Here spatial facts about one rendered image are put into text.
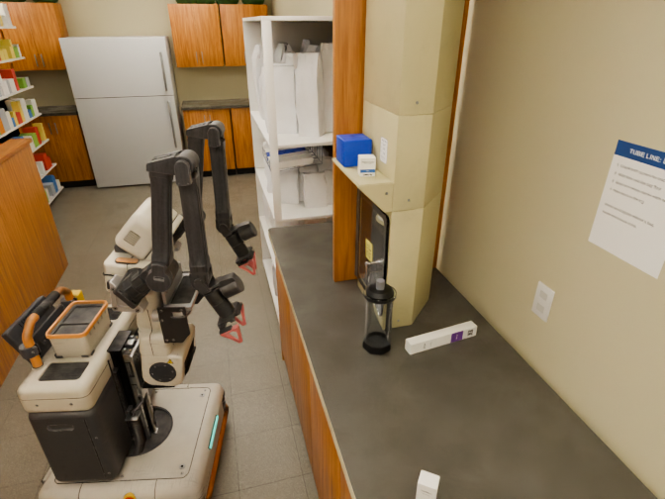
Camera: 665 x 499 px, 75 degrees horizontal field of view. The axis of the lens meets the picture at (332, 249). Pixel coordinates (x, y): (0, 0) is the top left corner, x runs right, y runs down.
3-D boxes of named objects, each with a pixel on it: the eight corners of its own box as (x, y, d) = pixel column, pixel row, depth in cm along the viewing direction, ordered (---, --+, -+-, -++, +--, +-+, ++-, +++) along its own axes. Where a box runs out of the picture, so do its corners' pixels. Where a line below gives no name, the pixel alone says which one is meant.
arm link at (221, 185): (210, 121, 166) (204, 128, 156) (225, 122, 166) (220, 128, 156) (220, 225, 185) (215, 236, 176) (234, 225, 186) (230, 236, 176)
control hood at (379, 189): (360, 180, 168) (361, 154, 163) (392, 212, 140) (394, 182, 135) (332, 183, 165) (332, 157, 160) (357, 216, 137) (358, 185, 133)
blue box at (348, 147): (362, 157, 160) (362, 133, 156) (371, 165, 151) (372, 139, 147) (335, 159, 158) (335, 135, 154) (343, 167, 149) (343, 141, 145)
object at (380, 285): (394, 291, 148) (395, 274, 144) (392, 306, 139) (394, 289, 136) (367, 288, 149) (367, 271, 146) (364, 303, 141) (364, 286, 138)
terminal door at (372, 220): (357, 275, 186) (360, 186, 168) (382, 317, 160) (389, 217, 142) (355, 276, 186) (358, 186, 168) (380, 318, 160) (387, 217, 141)
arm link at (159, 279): (152, 143, 126) (141, 151, 117) (200, 149, 127) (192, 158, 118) (154, 274, 146) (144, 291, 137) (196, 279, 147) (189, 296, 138)
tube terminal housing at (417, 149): (410, 276, 195) (427, 96, 160) (445, 319, 167) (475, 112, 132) (357, 284, 189) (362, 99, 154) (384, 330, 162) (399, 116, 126)
